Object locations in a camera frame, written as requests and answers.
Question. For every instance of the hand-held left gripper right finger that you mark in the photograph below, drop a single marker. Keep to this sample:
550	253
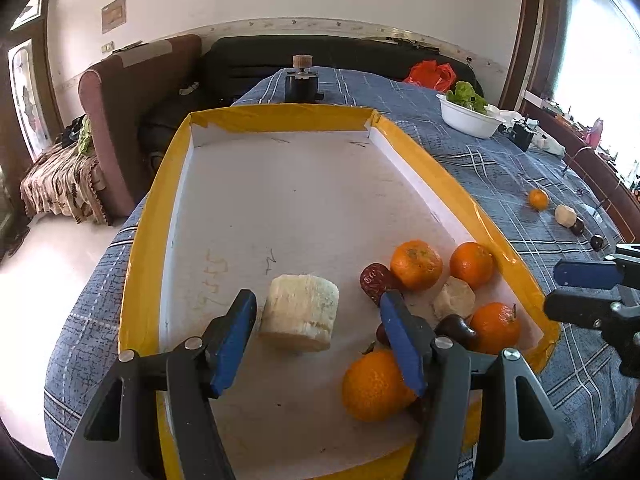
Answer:
402	345

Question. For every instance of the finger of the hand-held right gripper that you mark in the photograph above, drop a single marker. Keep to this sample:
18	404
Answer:
575	307
585	274

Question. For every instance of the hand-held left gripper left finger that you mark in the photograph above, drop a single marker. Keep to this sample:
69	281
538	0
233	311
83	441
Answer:
232	345

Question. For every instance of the mandarin orange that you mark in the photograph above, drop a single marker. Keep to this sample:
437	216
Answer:
377	385
538	200
471	265
495	327
416	265

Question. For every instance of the dark purple plum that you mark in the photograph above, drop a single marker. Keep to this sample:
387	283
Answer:
596	242
382	335
455	331
578	226

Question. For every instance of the red jujube date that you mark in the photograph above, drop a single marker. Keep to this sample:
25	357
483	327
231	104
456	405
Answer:
374	280

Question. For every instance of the large white peeled chunk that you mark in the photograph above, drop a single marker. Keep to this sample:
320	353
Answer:
300	312

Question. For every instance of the yellow-rimmed white tray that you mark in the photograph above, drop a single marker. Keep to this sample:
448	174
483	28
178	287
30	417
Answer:
300	210

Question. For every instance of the small white peeled chunk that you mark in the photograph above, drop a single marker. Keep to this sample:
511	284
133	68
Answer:
565	216
454	299

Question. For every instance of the wooden counter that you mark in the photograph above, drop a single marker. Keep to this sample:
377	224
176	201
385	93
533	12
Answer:
600	170

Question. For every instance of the white cloth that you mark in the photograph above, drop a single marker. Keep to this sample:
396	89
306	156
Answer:
545	142

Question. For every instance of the pink bottle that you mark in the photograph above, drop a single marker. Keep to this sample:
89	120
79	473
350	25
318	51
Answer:
596	135

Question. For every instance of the white bowl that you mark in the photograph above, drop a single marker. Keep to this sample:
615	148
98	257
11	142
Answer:
467	120

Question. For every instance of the green lettuce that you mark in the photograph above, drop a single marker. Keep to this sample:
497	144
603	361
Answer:
467	95

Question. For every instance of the patterned brown cloth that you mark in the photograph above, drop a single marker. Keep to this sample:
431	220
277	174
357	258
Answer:
60	185

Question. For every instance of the red plastic bag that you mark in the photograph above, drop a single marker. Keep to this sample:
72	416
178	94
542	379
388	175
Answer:
430	75

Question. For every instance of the brown armchair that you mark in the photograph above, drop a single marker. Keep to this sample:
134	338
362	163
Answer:
130	110

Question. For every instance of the black device with wooden knob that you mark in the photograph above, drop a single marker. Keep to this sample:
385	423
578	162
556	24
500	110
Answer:
300	85

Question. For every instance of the black sofa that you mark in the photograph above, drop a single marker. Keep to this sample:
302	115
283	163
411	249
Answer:
250	60

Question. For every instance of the glass door panel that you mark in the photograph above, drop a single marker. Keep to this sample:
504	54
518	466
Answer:
32	100

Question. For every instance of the small framed picture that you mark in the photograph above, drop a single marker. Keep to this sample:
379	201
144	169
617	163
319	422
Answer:
27	10

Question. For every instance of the wall plaque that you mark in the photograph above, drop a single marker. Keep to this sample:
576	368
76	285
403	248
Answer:
114	14

